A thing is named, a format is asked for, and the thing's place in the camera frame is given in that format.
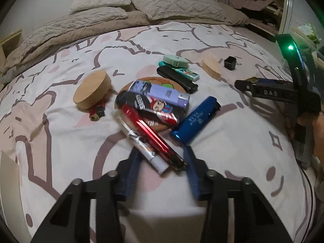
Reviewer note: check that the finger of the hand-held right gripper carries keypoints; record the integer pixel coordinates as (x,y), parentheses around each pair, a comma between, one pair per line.
(270,82)
(270,93)

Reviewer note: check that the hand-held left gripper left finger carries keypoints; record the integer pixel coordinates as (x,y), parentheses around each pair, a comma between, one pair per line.
(129,177)

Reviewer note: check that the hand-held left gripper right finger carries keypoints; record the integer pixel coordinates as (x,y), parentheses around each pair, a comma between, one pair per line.
(193,174)

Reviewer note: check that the clear white-tipped lighter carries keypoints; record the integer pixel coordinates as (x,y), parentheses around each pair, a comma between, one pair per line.
(151,157)

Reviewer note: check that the shiny red lighter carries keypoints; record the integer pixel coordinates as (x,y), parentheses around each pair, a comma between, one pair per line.
(151,139)

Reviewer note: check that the blue packet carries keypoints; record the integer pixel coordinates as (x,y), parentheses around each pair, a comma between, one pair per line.
(195,121)

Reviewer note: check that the person's right forearm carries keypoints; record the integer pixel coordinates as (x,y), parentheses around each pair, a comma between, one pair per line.
(318,136)

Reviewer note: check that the small black cube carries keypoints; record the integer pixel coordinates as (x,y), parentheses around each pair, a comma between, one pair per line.
(230,63)

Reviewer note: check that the green white object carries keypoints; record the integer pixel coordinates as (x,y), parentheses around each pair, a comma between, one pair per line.
(308,30)

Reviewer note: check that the half-oval wooden piece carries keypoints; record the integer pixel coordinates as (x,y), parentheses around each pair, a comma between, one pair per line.
(211,64)

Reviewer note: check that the cartoon printed blanket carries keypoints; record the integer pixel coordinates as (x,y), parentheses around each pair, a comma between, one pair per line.
(76,144)

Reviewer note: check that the dark clothes pile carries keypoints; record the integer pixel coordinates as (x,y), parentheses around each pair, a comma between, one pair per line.
(265,16)

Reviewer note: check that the white wardrobe cabinet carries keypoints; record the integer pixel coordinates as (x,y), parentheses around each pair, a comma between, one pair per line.
(291,12)

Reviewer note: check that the beige fleece blanket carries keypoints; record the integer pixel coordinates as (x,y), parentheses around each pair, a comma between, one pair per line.
(236,17)

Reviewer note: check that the small red lighter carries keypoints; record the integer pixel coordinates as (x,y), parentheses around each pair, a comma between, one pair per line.
(97,110)

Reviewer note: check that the teal printed lighter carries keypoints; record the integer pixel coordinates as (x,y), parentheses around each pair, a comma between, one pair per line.
(188,73)

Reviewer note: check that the purple small box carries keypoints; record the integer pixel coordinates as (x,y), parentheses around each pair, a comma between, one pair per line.
(162,93)

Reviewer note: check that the cork coaster green print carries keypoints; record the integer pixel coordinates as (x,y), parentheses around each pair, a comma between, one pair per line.
(126,88)

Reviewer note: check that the round wooden lid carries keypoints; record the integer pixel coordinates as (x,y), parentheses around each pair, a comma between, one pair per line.
(91,88)

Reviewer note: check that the mint round tape measure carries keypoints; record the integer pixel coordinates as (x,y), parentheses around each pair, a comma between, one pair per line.
(174,60)

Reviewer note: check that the large textured beige pillow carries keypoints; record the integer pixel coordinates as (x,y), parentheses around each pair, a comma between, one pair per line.
(177,5)

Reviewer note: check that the flat textured beige pillow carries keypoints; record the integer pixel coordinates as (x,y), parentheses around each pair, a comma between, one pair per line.
(88,17)

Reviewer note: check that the wooden bedside shelf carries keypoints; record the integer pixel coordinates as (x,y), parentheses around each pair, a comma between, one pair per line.
(10,43)

